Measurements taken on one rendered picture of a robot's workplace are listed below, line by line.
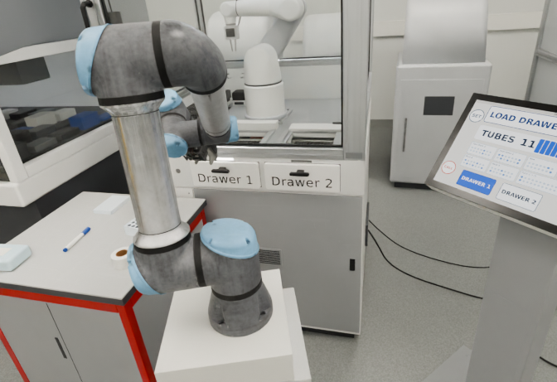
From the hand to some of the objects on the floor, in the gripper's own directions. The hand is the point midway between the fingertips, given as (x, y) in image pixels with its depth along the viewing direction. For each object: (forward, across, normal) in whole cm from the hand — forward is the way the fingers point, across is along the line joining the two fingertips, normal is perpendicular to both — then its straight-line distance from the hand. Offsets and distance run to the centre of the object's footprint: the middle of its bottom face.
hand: (210, 157), depth 135 cm
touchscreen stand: (+72, +100, -70) cm, 142 cm away
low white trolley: (+70, -41, -73) cm, 109 cm away
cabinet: (+115, +5, -9) cm, 115 cm away
